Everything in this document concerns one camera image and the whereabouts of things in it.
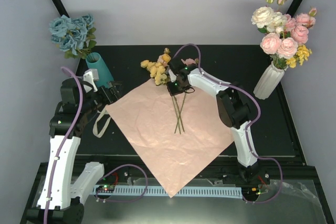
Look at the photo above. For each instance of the right small circuit board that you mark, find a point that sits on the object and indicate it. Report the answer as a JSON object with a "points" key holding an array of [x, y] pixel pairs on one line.
{"points": [[246, 192]]}

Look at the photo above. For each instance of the white ribbed vase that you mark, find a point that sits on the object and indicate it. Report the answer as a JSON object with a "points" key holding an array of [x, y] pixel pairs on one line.
{"points": [[268, 81]]}

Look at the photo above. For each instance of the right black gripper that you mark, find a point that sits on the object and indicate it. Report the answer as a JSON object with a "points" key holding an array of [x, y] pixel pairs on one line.
{"points": [[172, 91]]}

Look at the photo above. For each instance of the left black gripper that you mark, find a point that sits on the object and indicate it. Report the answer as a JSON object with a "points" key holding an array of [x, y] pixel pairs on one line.
{"points": [[115, 95]]}

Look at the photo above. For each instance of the cream printed ribbon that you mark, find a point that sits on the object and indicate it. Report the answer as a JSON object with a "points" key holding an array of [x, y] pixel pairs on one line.
{"points": [[101, 123]]}

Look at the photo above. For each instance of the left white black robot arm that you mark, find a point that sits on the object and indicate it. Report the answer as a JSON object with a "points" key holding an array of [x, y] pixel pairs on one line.
{"points": [[62, 200]]}

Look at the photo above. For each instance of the teal conical vase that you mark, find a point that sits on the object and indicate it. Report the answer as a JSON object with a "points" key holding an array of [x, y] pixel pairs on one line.
{"points": [[95, 61]]}

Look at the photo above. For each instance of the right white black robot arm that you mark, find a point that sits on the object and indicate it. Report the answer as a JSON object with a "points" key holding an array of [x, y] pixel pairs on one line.
{"points": [[234, 109]]}

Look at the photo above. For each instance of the pink wrapping paper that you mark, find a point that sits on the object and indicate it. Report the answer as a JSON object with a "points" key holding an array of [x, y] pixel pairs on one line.
{"points": [[147, 119]]}

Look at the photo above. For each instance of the pink and white rose bouquet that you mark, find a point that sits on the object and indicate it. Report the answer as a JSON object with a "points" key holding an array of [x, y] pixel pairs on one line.
{"points": [[285, 36]]}

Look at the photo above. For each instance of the small circuit board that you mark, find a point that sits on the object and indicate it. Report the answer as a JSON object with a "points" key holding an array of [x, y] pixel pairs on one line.
{"points": [[105, 188], [246, 192]]}

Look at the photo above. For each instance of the yellow and blue flower bunch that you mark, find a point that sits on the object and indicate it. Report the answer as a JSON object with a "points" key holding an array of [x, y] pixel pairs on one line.
{"points": [[151, 67]]}

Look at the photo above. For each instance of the blue rose stem bunch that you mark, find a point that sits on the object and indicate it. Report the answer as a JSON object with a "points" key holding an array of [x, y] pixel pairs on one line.
{"points": [[75, 37]]}

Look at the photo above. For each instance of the pink rose stem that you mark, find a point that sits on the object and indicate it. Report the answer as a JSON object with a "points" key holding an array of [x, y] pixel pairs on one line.
{"points": [[189, 62], [162, 65]]}

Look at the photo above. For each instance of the black aluminium rail base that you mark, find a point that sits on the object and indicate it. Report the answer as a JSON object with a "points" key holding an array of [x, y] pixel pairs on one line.
{"points": [[231, 171]]}

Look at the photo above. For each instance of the left small circuit board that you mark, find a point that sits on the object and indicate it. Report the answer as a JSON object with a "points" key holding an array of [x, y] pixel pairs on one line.
{"points": [[105, 188]]}

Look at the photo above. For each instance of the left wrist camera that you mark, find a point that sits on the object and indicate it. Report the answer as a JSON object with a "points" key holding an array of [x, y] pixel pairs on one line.
{"points": [[91, 76]]}

